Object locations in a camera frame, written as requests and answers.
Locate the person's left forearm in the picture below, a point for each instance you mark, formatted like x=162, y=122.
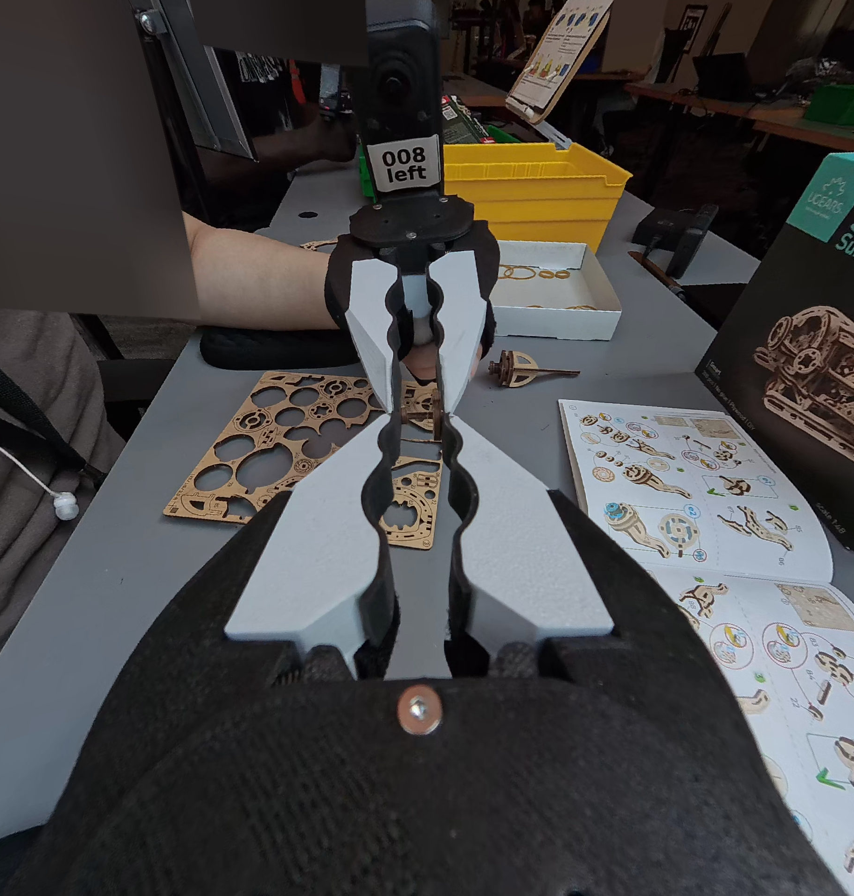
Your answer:
x=259, y=280

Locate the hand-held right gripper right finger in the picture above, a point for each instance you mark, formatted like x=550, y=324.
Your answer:
x=532, y=560

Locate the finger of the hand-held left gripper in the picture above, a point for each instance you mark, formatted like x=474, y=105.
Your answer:
x=371, y=322
x=462, y=315

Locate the person's grey shirt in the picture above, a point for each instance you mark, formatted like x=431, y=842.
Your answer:
x=21, y=560

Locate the black padded wrist rest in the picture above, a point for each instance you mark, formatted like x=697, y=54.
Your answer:
x=273, y=348

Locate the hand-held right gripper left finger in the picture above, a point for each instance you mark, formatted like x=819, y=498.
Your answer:
x=315, y=560

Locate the black model kit box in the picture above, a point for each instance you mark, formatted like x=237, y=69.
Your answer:
x=769, y=294

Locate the yellow plastic bin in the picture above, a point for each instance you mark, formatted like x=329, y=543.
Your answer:
x=539, y=189

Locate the small wooden model part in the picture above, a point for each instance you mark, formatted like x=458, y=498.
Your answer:
x=427, y=414

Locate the assembly instruction booklet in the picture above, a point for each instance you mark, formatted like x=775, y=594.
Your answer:
x=678, y=448

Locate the brown rubber band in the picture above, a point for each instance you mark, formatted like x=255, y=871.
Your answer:
x=502, y=273
x=541, y=274

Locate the brown wooden stick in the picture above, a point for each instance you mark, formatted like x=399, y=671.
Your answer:
x=657, y=271

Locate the green box with red label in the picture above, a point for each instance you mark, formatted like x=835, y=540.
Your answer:
x=469, y=119

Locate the black laptop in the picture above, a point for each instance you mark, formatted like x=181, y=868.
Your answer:
x=724, y=77

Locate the wooden wheel part with shaft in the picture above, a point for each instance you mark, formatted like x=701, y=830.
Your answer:
x=514, y=369

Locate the instruction poster board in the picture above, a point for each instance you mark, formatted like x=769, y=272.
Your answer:
x=553, y=63

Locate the laser-cut plywood parts sheet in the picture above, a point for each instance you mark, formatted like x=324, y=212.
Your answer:
x=271, y=380

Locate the black power adapter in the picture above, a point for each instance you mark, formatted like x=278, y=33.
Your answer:
x=671, y=234

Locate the white cardboard tray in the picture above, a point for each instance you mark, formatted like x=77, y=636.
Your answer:
x=567, y=322

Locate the person's left hand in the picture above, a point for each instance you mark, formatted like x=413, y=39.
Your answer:
x=420, y=362

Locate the silver metal display frame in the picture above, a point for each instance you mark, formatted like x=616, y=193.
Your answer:
x=220, y=112

